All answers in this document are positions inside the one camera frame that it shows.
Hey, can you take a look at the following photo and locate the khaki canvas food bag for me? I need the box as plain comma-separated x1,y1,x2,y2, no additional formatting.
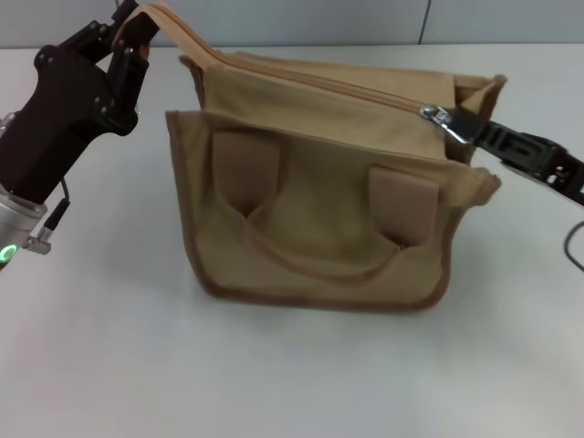
117,2,508,316

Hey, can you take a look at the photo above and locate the left gripper cable with connector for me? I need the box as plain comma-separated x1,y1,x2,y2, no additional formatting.
25,179,73,253

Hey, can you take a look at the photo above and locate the right gripper cable with connector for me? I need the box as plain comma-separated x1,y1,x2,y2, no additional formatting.
562,217,584,271

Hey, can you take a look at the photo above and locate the gripper cable with connector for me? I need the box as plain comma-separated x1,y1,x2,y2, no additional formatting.
25,179,73,253
562,217,584,271

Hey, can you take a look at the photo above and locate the silver metal zipper pull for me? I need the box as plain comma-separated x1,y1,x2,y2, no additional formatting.
418,103,474,146

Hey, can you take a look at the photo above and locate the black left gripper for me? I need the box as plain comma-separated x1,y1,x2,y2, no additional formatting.
0,0,151,205

